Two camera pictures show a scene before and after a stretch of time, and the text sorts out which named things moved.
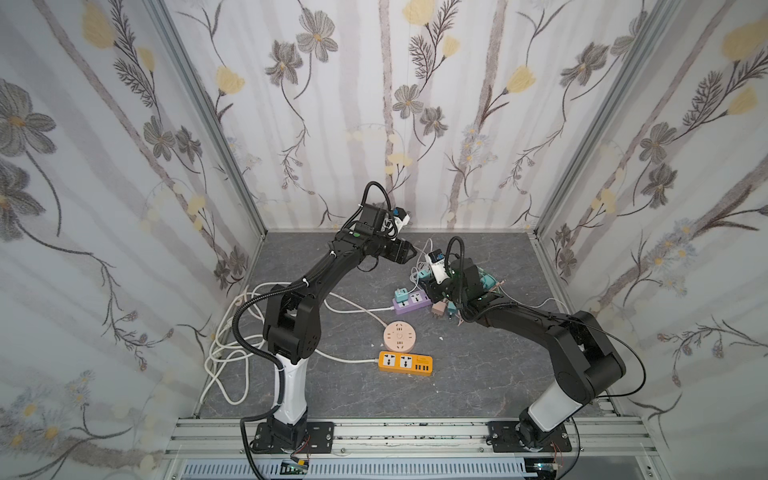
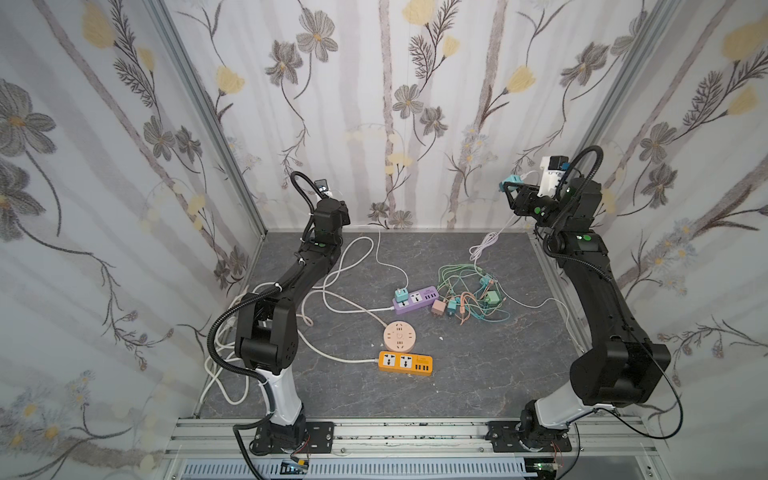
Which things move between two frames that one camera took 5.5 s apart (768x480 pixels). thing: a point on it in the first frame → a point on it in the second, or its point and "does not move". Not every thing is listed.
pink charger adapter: [438, 308] does not move
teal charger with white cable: [401, 295] does not move
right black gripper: [455, 297] → [525, 197]
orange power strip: [405, 363] does not move
